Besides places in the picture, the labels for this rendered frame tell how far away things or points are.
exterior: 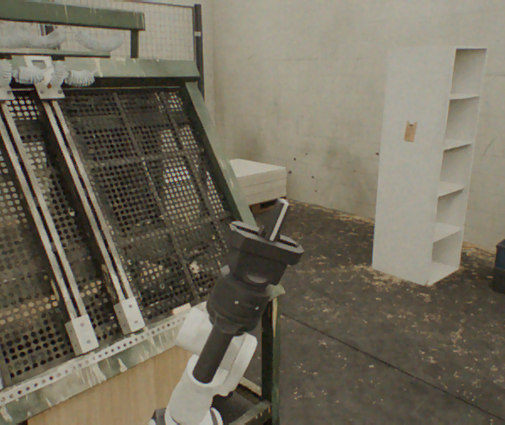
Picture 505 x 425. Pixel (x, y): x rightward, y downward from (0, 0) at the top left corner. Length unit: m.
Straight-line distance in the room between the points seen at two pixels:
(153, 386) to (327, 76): 5.19
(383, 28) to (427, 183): 2.45
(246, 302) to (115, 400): 1.72
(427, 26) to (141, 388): 4.91
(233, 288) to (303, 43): 6.54
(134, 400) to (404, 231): 3.08
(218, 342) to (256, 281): 0.10
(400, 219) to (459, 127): 1.00
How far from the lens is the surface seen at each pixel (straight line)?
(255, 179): 6.71
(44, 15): 2.87
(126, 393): 2.45
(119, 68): 2.52
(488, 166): 5.90
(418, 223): 4.72
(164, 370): 2.53
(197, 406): 0.94
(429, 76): 4.55
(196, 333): 0.81
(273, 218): 0.73
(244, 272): 0.75
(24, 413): 1.93
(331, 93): 6.87
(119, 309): 2.09
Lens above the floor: 1.91
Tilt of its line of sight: 16 degrees down
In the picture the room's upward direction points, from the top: straight up
